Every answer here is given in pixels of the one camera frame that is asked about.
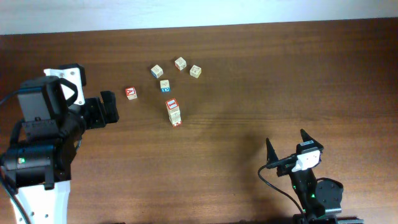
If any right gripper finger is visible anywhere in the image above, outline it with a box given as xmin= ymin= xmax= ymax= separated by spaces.
xmin=266 ymin=138 xmax=279 ymax=169
xmin=300 ymin=129 xmax=323 ymax=149

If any plain white wooden block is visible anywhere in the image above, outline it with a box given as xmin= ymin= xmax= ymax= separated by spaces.
xmin=165 ymin=98 xmax=179 ymax=113

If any yellow letter wooden block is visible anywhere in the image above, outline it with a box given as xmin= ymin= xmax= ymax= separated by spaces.
xmin=169 ymin=110 xmax=180 ymax=117

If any green sided picture block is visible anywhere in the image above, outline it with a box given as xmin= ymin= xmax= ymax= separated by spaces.
xmin=170 ymin=116 xmax=181 ymax=123

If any leaf picture wooden block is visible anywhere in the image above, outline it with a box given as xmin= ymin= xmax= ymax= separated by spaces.
xmin=172 ymin=121 xmax=182 ymax=127

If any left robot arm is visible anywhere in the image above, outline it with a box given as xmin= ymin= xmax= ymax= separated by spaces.
xmin=1 ymin=76 xmax=119 ymax=223

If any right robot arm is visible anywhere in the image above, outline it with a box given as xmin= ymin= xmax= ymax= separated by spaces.
xmin=264 ymin=129 xmax=343 ymax=223

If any red letter A block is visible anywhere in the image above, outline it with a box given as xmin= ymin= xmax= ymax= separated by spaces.
xmin=125 ymin=86 xmax=137 ymax=100

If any blue sided wooden block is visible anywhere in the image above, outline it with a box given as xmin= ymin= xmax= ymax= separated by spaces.
xmin=150 ymin=65 xmax=164 ymax=78

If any number four blue block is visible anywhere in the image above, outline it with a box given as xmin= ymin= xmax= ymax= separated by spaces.
xmin=160 ymin=80 xmax=170 ymax=93

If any red sided wooden block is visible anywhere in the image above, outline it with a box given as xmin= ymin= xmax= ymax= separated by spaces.
xmin=175 ymin=57 xmax=187 ymax=71

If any animal picture wooden block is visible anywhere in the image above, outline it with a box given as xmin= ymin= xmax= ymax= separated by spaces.
xmin=190 ymin=65 xmax=202 ymax=78

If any black base bracket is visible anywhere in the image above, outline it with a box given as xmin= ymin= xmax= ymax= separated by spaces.
xmin=292 ymin=215 xmax=364 ymax=224

